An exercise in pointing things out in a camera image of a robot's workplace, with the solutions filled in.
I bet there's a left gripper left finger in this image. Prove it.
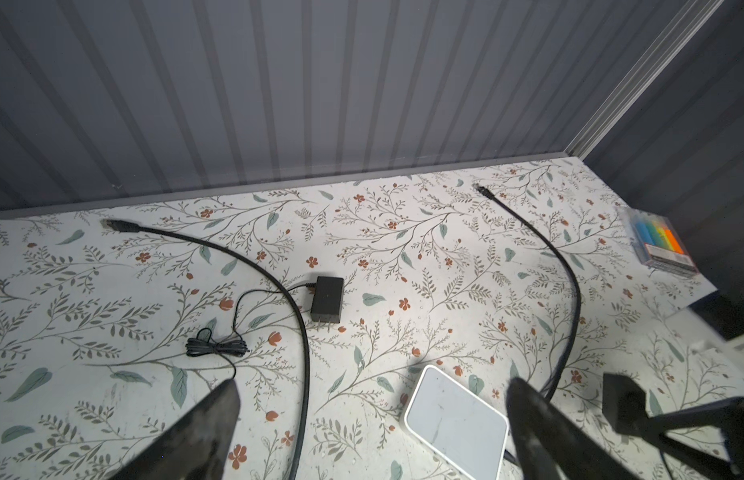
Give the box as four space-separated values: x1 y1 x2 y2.
113 379 241 479

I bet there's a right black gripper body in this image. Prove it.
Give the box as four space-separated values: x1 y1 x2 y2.
602 373 744 479

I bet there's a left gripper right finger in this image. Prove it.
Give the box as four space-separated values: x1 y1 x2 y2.
506 378 636 479

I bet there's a long black cable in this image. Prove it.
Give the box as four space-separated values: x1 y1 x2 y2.
100 218 313 480
472 183 583 403

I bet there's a white network switch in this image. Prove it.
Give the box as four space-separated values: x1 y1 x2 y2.
400 365 510 480

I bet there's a black power adapter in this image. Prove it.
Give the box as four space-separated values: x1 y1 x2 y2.
185 276 345 369

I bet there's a pack of coloured markers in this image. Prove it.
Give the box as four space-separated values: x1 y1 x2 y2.
619 208 699 277

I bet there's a floral patterned table mat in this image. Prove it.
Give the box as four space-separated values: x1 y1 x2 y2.
0 158 744 479

